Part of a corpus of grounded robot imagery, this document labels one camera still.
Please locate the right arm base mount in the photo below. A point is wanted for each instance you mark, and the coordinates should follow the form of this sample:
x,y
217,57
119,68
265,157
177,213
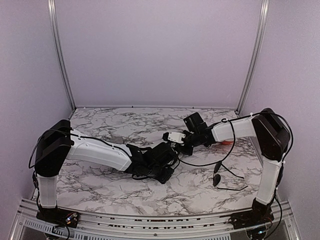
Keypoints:
x,y
259,214

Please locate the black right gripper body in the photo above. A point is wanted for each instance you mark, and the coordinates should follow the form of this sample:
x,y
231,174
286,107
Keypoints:
x,y
195,141

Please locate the aluminium front rail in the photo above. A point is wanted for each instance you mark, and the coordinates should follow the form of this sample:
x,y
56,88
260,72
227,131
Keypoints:
x,y
103,226

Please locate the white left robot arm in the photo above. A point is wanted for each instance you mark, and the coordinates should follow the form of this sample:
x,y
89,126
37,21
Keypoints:
x,y
61,142

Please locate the black rimless sunglasses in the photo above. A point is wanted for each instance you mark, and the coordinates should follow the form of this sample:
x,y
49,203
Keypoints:
x,y
217,178

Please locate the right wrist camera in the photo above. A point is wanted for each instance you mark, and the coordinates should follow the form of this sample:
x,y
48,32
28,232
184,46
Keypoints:
x,y
175,137

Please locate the aluminium frame post right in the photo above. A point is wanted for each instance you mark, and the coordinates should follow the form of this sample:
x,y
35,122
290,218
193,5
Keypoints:
x,y
261,27

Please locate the aluminium frame post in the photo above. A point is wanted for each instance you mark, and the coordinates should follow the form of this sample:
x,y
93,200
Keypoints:
x,y
261,27
59,53

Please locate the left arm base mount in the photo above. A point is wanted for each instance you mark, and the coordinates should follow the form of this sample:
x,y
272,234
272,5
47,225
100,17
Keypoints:
x,y
58,216

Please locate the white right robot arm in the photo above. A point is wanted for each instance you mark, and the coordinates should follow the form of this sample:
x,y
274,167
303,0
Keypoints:
x,y
271,131

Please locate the aluminium frame post left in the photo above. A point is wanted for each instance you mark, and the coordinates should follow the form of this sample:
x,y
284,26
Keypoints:
x,y
59,53

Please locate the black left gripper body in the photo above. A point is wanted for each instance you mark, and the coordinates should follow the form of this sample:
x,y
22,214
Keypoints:
x,y
163,178

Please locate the orange bowl white inside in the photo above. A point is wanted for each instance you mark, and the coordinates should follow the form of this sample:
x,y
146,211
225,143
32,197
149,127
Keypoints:
x,y
225,142

